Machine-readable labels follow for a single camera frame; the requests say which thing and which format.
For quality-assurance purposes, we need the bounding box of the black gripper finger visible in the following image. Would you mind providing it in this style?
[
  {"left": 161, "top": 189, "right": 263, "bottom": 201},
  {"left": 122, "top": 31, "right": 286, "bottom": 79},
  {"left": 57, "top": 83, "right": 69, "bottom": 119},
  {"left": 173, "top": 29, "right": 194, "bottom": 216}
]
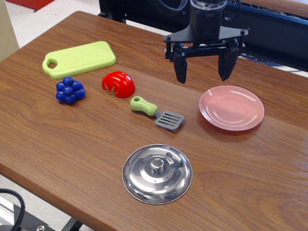
[
  {"left": 218, "top": 46, "right": 240, "bottom": 81},
  {"left": 173, "top": 54, "right": 187, "bottom": 84}
]

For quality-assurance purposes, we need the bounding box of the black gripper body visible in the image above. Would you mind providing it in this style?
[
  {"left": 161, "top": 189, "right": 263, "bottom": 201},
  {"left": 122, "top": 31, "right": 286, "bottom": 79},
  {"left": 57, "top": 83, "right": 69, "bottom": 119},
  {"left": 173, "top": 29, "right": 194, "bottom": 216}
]
[{"left": 164, "top": 0, "right": 248, "bottom": 61}]

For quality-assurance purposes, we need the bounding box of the green handled grey toy spatula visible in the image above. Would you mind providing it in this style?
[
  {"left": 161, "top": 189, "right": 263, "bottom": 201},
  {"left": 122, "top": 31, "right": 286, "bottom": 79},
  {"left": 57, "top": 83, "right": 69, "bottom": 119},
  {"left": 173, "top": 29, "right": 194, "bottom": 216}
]
[{"left": 130, "top": 96, "right": 184, "bottom": 131}]

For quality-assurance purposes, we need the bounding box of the light green cutting board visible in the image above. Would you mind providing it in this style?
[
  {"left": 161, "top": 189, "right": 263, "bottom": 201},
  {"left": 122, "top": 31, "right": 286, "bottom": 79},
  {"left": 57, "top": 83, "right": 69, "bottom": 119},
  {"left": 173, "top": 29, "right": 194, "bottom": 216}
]
[{"left": 42, "top": 41, "right": 116, "bottom": 79}]

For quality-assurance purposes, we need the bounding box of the pink plastic plate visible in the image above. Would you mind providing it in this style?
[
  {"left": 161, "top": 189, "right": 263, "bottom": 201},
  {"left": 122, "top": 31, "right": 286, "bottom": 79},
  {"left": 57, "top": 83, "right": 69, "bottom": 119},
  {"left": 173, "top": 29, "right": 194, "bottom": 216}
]
[{"left": 199, "top": 86, "right": 265, "bottom": 131}]

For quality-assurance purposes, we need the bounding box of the red toy tomato half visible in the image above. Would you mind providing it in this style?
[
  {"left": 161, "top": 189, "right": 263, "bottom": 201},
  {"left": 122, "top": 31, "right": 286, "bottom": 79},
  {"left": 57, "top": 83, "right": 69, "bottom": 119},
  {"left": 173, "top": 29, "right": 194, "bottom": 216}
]
[{"left": 102, "top": 71, "right": 135, "bottom": 98}]

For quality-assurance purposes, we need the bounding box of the shiny metal pot lid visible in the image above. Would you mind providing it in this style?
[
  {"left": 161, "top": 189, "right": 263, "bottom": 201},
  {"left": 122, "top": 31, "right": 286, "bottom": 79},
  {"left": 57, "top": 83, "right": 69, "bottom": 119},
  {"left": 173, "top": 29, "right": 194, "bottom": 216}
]
[{"left": 122, "top": 144, "right": 193, "bottom": 205}]

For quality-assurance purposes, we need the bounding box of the blue toy grape bunch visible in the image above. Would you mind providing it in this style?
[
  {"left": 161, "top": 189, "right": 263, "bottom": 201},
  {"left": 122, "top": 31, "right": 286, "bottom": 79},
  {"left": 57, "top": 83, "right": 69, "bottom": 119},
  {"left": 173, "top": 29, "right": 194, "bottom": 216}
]
[{"left": 56, "top": 76, "right": 86, "bottom": 103}]

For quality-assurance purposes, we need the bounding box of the red box on floor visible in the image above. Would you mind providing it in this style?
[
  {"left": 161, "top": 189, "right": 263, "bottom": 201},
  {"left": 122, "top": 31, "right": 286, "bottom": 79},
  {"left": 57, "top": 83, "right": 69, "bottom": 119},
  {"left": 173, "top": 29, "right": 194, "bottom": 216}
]
[{"left": 6, "top": 0, "right": 54, "bottom": 11}]

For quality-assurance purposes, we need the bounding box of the black metal frame rail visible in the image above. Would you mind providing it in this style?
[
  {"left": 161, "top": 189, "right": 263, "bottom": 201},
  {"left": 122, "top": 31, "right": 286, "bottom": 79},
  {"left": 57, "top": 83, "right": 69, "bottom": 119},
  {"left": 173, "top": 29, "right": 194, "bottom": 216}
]
[{"left": 99, "top": 0, "right": 308, "bottom": 71}]

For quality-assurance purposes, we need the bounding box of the black braided cable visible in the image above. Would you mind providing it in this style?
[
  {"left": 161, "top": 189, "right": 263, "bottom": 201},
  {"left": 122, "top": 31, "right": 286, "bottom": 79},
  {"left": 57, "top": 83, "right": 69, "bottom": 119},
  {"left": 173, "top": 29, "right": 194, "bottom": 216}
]
[{"left": 0, "top": 188, "right": 26, "bottom": 231}]

